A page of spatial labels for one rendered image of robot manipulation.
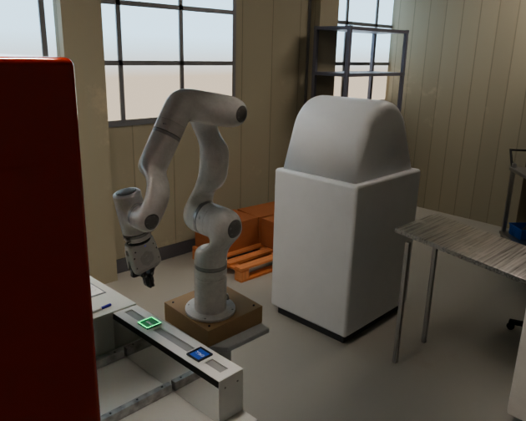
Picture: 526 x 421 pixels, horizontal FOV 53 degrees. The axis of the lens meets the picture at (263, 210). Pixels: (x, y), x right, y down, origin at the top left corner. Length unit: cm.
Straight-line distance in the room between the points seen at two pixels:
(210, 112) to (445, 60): 518
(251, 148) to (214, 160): 356
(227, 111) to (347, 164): 168
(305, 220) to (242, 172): 193
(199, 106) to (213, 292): 68
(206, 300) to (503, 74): 499
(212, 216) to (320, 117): 179
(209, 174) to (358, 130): 162
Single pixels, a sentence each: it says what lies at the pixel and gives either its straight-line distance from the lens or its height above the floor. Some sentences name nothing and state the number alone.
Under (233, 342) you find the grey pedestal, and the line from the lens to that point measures 198.
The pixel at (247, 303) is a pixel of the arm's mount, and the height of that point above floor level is 89.
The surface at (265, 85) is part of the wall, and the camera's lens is 539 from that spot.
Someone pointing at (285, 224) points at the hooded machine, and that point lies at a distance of 361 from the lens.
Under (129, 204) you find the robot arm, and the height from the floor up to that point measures 140.
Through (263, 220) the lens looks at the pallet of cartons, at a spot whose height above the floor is 37.
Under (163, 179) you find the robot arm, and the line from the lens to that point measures 160.
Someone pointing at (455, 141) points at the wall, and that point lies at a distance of 663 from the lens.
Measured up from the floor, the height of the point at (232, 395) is 89.
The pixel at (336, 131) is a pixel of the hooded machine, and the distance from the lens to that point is 335.
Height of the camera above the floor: 183
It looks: 17 degrees down
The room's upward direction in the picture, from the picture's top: 1 degrees clockwise
